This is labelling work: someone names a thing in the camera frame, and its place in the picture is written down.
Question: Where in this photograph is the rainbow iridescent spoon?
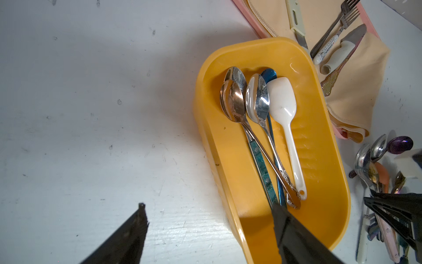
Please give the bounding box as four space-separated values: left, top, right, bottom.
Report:
391 171 406 194

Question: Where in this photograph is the cream handled knife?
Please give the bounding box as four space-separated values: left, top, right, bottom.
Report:
285 0 309 51

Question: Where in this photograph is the blue metal spoon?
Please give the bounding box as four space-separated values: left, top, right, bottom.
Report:
261 68 287 207

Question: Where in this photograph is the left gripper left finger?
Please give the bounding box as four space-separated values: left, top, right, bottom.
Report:
82 203 149 264

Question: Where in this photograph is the purple metal spoon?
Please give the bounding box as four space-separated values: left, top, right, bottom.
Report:
348 136 414 179

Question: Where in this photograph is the copper rose gold spoon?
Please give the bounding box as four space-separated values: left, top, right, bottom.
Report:
220 80 301 209

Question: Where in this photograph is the beige cloth napkin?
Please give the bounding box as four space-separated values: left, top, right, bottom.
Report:
234 1 390 143

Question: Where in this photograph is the dark green handled spoon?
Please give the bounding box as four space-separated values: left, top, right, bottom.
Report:
370 134 387 163

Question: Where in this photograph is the gold metal spoon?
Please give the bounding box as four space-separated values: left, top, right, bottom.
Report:
368 162 383 193

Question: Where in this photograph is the white plastic spoon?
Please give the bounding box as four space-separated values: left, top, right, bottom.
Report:
267 77 307 200

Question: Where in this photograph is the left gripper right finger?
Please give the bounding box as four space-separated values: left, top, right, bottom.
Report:
271 203 342 264

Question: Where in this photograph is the pink handled steel spoon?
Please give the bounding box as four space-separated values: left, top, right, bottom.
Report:
354 144 400 264

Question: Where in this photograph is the yellow plastic storage box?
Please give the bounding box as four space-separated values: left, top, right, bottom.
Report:
193 37 350 264

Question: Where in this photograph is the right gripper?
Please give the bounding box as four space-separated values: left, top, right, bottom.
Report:
364 193 422 263

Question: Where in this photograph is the orange plastic spoon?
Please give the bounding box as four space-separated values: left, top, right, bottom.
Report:
374 162 390 193

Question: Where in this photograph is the green handled steel spoon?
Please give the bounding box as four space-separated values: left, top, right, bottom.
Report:
224 67 279 209

